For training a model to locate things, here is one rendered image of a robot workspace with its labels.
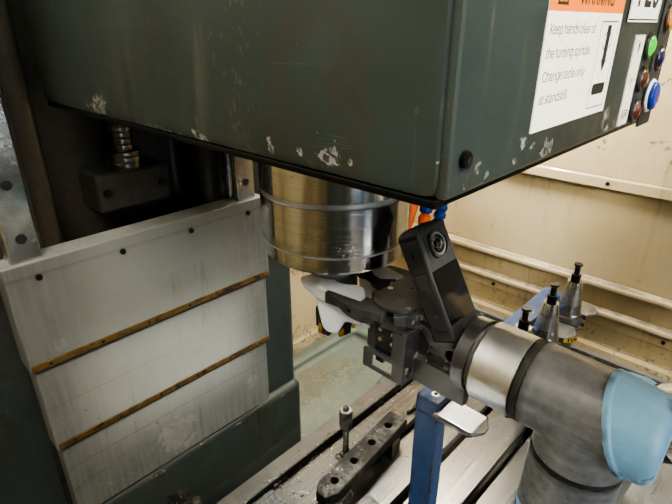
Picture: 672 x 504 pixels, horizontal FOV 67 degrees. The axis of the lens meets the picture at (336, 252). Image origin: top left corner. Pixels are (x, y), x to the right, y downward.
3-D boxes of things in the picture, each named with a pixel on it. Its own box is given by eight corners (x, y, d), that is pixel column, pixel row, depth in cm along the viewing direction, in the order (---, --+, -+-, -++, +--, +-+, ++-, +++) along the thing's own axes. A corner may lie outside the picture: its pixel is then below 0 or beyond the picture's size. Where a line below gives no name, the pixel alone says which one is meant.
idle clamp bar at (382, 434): (406, 442, 110) (408, 419, 108) (331, 527, 92) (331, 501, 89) (387, 432, 113) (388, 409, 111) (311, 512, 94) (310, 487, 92)
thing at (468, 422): (495, 424, 73) (495, 419, 73) (476, 444, 69) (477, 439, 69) (452, 401, 77) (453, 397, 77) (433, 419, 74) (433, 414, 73)
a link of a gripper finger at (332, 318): (288, 325, 57) (360, 350, 53) (286, 279, 55) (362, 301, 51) (303, 312, 60) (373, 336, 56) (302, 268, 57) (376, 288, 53)
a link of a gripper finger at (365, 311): (317, 309, 52) (396, 334, 48) (317, 296, 52) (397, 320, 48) (340, 290, 56) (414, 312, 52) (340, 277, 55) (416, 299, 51)
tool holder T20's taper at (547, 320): (536, 325, 94) (542, 293, 91) (561, 333, 91) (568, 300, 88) (528, 335, 90) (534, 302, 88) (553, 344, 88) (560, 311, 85)
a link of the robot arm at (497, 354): (513, 361, 40) (554, 322, 46) (463, 338, 43) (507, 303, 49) (499, 432, 44) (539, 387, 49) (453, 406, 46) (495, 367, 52)
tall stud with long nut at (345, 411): (354, 454, 107) (355, 406, 102) (345, 462, 106) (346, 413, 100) (345, 448, 109) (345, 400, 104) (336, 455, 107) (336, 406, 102)
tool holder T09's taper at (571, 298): (561, 303, 101) (567, 273, 98) (584, 311, 98) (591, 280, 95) (552, 311, 98) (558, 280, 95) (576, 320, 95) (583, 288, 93)
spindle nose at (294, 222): (342, 211, 67) (342, 118, 62) (437, 248, 56) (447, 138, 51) (235, 242, 57) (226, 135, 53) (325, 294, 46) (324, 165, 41)
